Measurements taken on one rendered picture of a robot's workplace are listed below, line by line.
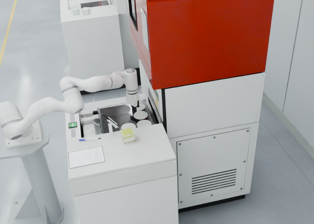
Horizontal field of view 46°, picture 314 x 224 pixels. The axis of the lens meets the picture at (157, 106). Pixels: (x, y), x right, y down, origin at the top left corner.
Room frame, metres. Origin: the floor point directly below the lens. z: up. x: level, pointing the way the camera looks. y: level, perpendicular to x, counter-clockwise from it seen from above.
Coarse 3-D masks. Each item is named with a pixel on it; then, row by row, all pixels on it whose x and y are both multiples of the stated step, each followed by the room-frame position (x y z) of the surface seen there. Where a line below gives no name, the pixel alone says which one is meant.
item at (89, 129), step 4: (88, 116) 2.18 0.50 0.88; (84, 124) 2.09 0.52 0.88; (88, 124) 2.08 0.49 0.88; (92, 124) 2.08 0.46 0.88; (84, 128) 2.04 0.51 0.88; (88, 128) 2.04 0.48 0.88; (92, 128) 2.04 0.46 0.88; (84, 132) 2.00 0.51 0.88; (88, 132) 1.99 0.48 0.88; (92, 132) 1.99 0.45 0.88; (84, 136) 1.96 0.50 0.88; (88, 136) 1.95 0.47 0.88
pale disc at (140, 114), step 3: (138, 111) 2.17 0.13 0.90; (141, 111) 2.17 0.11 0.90; (144, 111) 2.17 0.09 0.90; (135, 114) 2.14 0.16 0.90; (138, 114) 2.14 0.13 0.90; (141, 114) 2.14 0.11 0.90; (144, 114) 2.14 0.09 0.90; (147, 114) 2.14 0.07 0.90; (135, 117) 2.10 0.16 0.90; (138, 117) 2.10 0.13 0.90; (141, 117) 2.10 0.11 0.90; (144, 117) 2.10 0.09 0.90
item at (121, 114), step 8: (128, 104) 2.27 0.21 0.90; (144, 104) 2.26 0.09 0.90; (104, 112) 2.19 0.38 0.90; (112, 112) 2.19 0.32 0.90; (120, 112) 2.18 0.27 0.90; (128, 112) 2.17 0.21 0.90; (104, 120) 2.10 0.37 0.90; (120, 120) 2.08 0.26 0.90; (128, 120) 2.08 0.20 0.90; (136, 120) 2.07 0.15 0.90; (104, 128) 2.00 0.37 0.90; (112, 128) 2.00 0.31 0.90
